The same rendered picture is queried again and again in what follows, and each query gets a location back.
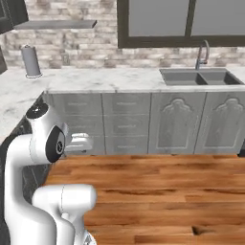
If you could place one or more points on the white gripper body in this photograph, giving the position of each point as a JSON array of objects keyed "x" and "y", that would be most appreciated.
[{"x": 80, "y": 142}]

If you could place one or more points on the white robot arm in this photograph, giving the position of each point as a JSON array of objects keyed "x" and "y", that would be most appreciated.
[{"x": 19, "y": 178}]

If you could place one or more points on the grey drawer front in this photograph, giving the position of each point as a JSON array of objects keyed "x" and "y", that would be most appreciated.
[
  {"x": 127, "y": 146},
  {"x": 126, "y": 103},
  {"x": 98, "y": 145},
  {"x": 86, "y": 124},
  {"x": 126, "y": 126},
  {"x": 78, "y": 104}
]

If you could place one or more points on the grey paper towel roll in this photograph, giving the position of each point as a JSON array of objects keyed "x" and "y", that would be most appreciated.
[{"x": 30, "y": 60}]

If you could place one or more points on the grey arched cupboard door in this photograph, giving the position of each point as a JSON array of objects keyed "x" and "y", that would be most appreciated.
[
  {"x": 176, "y": 124},
  {"x": 223, "y": 124}
]

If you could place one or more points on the grey double sink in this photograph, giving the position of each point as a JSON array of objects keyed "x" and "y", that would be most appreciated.
[{"x": 199, "y": 77}]

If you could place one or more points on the dark framed window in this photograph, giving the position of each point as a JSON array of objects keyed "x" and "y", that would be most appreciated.
[{"x": 159, "y": 19}]

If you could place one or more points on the grey metal tap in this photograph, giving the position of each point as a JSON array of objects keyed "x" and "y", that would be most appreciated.
[{"x": 202, "y": 54}]

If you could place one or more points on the dark wall appliance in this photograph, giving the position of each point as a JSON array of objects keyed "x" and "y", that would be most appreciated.
[{"x": 2, "y": 62}]

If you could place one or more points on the grey wall shelf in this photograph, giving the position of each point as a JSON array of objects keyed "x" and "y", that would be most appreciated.
[{"x": 57, "y": 24}]

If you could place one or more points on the dark wall cupboard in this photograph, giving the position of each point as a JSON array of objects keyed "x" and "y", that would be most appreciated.
[{"x": 11, "y": 12}]

